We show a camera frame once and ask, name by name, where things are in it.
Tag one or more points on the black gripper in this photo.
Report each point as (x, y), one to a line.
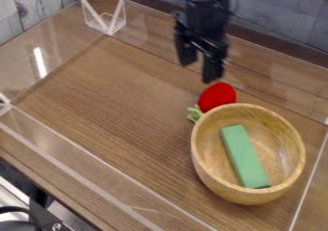
(199, 33)

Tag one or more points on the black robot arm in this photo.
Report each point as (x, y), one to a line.
(199, 33)

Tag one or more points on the red plush strawberry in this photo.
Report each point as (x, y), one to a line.
(218, 94)

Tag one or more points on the green rectangular block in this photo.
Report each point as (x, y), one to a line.
(244, 158)

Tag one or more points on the wooden bowl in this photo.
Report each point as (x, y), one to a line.
(278, 145)

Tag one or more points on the clear acrylic tray enclosure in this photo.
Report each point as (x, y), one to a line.
(94, 125)

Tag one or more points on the black metal bracket with bolt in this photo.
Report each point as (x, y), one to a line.
(44, 219)

